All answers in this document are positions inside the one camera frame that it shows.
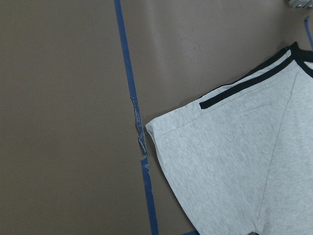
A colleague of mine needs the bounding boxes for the grey cartoon print t-shirt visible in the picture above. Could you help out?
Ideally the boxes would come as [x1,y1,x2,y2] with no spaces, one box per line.
[146,43,313,235]

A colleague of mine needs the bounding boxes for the grey metal camera post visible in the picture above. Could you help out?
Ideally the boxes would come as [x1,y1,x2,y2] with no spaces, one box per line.
[287,0,313,9]

